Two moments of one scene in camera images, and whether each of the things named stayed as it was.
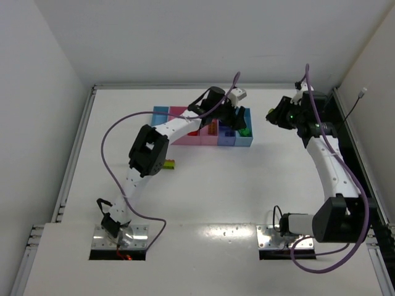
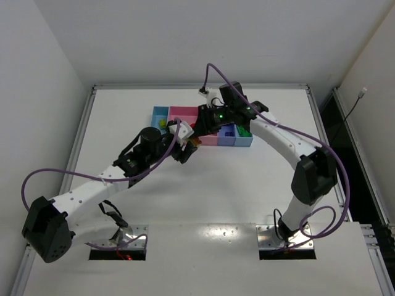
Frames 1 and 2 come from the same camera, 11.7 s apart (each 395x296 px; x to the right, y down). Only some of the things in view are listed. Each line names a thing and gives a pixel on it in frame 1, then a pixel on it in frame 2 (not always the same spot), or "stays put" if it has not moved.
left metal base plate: [130, 236] stays put
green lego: [244, 132] stays put
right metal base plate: [269, 237] stays put
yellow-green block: [169, 164] → [195, 141]
